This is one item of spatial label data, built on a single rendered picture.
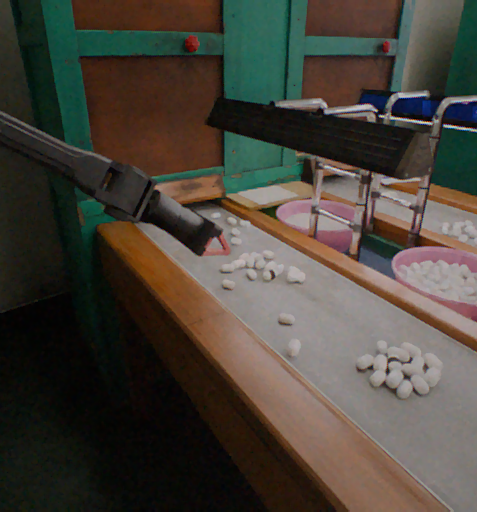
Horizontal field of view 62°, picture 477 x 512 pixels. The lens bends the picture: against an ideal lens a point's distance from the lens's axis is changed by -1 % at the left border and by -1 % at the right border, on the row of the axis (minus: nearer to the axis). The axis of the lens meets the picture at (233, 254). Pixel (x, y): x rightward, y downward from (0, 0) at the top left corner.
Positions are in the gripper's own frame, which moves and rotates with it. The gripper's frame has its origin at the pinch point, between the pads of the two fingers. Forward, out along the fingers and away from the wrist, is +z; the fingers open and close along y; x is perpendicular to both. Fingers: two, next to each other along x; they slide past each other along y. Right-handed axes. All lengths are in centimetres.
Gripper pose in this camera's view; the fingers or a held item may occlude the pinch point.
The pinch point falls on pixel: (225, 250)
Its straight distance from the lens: 81.4
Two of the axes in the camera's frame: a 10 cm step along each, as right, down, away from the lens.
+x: -5.4, 8.4, 0.3
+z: 6.6, 4.1, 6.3
